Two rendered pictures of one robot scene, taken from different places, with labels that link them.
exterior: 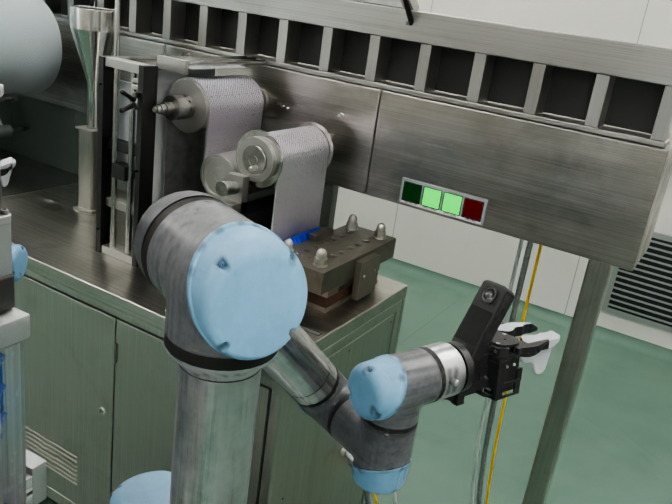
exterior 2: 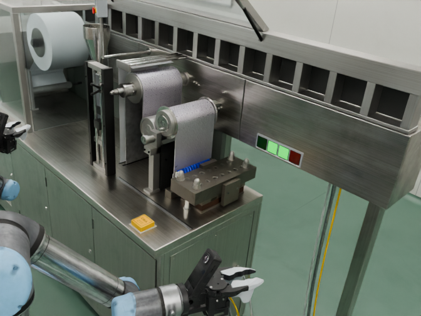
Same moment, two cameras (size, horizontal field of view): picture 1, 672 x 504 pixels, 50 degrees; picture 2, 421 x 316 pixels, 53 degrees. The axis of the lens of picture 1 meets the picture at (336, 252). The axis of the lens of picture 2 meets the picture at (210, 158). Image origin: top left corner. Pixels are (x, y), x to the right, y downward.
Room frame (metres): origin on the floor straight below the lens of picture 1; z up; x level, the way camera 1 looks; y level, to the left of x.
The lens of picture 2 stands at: (0.18, -0.41, 1.97)
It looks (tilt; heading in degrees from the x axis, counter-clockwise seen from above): 27 degrees down; 15
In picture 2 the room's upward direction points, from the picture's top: 5 degrees clockwise
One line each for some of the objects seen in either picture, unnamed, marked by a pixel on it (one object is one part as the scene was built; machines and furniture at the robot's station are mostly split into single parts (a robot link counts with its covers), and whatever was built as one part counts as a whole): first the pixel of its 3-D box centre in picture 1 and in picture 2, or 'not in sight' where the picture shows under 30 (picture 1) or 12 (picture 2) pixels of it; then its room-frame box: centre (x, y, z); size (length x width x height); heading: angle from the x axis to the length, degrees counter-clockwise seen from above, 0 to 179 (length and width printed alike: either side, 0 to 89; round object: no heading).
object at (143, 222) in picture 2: not in sight; (142, 222); (1.50, 0.20, 0.91); 0.07 x 0.07 x 0.02; 61
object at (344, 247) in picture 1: (336, 255); (215, 178); (1.84, 0.00, 1.00); 0.40 x 0.16 x 0.06; 151
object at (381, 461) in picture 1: (376, 440); not in sight; (0.83, -0.09, 1.12); 0.11 x 0.08 x 0.11; 39
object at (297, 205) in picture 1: (298, 207); (193, 148); (1.86, 0.12, 1.11); 0.23 x 0.01 x 0.18; 151
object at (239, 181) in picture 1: (229, 232); (151, 162); (1.76, 0.28, 1.05); 0.06 x 0.05 x 0.31; 151
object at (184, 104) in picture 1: (178, 107); (127, 89); (1.88, 0.46, 1.33); 0.06 x 0.06 x 0.06; 61
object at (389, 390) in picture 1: (394, 385); (137, 310); (0.82, -0.10, 1.21); 0.11 x 0.08 x 0.09; 129
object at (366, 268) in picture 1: (366, 276); (230, 192); (1.80, -0.09, 0.96); 0.10 x 0.03 x 0.11; 151
